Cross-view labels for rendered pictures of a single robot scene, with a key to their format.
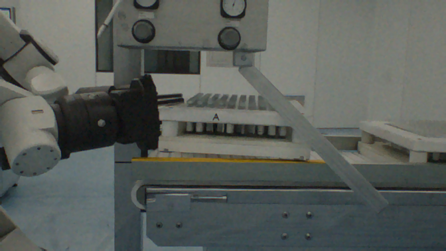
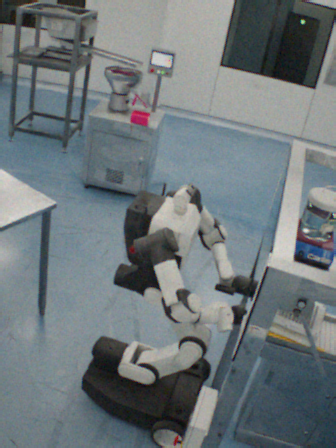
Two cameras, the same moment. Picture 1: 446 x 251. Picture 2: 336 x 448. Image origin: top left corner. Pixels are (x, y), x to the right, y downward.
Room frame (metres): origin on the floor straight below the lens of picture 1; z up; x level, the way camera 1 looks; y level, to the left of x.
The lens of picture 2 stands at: (-1.07, 0.18, 2.30)
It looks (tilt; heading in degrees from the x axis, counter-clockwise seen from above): 31 degrees down; 14
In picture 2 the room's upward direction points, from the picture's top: 12 degrees clockwise
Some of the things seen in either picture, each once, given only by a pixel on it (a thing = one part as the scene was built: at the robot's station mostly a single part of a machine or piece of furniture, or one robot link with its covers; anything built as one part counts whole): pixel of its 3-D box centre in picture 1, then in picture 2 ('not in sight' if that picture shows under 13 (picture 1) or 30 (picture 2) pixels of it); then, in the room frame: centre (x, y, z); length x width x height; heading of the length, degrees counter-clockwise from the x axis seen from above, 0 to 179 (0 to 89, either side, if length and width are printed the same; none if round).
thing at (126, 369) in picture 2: not in sight; (141, 363); (0.78, 0.62, 0.28); 0.21 x 0.20 x 0.13; 94
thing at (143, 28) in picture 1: (143, 26); not in sight; (0.63, 0.11, 1.07); 0.03 x 0.02 x 0.04; 94
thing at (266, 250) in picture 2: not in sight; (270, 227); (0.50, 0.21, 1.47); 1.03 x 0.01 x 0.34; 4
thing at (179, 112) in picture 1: (237, 108); (297, 312); (0.81, -0.03, 0.94); 0.25 x 0.24 x 0.02; 176
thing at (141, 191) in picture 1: (153, 174); not in sight; (0.81, 0.12, 0.81); 0.27 x 0.03 x 0.03; 4
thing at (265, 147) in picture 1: (236, 134); (294, 320); (0.81, -0.03, 0.89); 0.24 x 0.24 x 0.02; 86
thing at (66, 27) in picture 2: not in sight; (69, 84); (3.47, 2.69, 0.75); 1.43 x 1.06 x 1.50; 102
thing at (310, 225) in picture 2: not in sight; (321, 212); (0.79, 0.03, 1.46); 0.15 x 0.15 x 0.19
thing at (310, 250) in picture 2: not in sight; (311, 242); (0.78, 0.03, 1.32); 0.21 x 0.20 x 0.09; 4
